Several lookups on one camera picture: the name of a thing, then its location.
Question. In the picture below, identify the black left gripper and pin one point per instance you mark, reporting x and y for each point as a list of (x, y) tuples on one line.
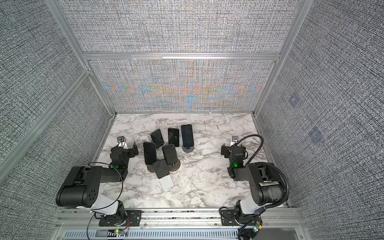
[(127, 151)]

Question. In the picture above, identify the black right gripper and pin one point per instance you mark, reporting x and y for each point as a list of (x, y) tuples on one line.
[(233, 149)]

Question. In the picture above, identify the black phone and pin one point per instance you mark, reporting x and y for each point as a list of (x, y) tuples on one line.
[(187, 135), (150, 153), (157, 138), (174, 136), (161, 168), (170, 154)]

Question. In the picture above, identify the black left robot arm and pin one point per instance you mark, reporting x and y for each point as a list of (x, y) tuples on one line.
[(81, 189)]

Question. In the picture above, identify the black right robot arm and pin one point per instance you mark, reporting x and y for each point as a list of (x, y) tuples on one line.
[(269, 186)]

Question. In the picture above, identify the wooden base stand left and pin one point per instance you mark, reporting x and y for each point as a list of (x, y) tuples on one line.
[(151, 168)]

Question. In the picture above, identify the wooden base stand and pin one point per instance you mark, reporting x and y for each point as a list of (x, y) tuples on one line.
[(151, 168), (174, 166)]

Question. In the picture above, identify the purple round phone stand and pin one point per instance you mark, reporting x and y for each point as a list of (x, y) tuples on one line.
[(188, 149)]

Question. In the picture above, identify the black phone on purple stand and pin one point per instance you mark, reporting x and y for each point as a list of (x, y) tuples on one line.
[(187, 135)]

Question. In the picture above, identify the black phone on slim stand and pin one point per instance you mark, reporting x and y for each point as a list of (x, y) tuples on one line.
[(174, 136)]

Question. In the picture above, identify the wooden base stand right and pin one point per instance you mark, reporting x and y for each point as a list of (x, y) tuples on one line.
[(174, 166)]

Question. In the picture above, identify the white phone stand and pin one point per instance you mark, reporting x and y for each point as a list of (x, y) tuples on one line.
[(166, 183)]

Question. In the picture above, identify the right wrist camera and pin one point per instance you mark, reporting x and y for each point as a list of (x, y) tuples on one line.
[(234, 140)]

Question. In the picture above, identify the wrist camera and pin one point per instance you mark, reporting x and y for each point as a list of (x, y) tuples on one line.
[(234, 140), (121, 141)]

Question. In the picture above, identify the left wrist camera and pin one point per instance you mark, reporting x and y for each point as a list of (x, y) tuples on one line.
[(121, 141)]

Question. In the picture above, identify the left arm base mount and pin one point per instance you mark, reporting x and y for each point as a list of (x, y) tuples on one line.
[(130, 218)]

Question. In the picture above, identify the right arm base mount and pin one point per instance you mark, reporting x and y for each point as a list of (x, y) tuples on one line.
[(228, 218)]

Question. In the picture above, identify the white slotted cable duct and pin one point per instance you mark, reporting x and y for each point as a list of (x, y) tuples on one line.
[(153, 234)]

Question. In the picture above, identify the aluminium front rail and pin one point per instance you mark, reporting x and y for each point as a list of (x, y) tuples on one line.
[(192, 218)]

